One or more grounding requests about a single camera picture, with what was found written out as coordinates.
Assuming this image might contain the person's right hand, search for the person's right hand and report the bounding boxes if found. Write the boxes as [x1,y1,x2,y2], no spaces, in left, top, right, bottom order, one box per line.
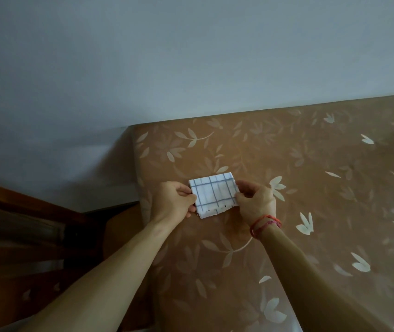
[235,180,277,228]

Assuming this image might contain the person's left hand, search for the person's left hand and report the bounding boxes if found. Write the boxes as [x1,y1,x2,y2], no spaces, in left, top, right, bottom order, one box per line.
[150,181,197,225]

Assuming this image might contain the white checked cloth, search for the white checked cloth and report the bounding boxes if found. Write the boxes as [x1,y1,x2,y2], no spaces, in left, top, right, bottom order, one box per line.
[188,172,240,220]

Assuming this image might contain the person's right forearm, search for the person's right forearm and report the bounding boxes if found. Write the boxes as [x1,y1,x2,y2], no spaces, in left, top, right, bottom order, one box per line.
[254,223,377,332]

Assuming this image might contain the person's left forearm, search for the person's left forearm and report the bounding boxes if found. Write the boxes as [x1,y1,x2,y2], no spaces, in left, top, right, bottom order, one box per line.
[16,216,189,332]

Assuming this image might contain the brown floral tablecloth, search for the brown floral tablecloth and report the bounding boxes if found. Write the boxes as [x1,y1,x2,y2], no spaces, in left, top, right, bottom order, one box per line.
[128,93,394,332]

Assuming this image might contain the red string bracelet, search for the red string bracelet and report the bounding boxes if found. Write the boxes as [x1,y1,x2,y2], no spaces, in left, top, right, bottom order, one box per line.
[250,214,282,240]

